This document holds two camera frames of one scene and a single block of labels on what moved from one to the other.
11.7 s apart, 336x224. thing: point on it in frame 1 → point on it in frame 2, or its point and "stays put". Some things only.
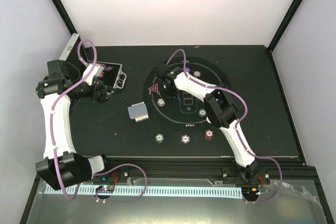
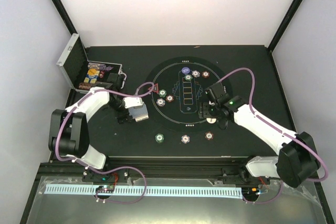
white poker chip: (185, 139) stays put
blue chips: (197, 74) stays put
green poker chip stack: (159, 138) stays put
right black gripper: (165, 96) → (203, 113)
